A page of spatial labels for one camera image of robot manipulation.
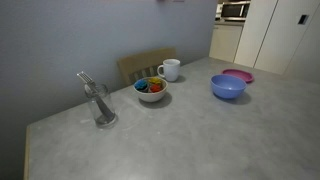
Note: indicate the clear glass jar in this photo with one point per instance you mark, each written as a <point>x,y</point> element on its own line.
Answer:
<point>95,113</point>

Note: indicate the pink plastic plate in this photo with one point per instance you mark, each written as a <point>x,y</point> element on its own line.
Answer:
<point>240,74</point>

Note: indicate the red-orange toy piece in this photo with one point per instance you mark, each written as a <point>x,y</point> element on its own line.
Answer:
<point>155,88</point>

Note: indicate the narrow cream cabinet door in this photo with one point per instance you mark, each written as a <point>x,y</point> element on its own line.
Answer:
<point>255,33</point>

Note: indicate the microwave oven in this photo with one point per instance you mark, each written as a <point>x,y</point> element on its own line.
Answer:
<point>235,10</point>

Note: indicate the blue toy piece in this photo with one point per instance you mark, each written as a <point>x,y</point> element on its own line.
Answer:
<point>140,84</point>

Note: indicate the yellow toy piece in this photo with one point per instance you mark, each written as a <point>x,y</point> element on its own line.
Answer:
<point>155,80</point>

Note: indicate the white bowl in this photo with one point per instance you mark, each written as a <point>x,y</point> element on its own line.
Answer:
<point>151,96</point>

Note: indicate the wide cream cabinet door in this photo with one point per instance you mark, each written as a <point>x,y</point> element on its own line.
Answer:
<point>286,43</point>

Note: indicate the cream low counter cabinet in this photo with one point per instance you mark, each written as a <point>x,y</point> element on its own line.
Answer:
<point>225,43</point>

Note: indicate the wooden chair back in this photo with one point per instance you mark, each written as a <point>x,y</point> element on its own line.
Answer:
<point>143,60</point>

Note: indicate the white ceramic mug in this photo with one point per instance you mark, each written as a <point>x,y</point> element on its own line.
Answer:
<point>171,70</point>

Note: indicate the blue plastic bowl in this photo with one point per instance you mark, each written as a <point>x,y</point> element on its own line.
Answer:
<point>228,88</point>

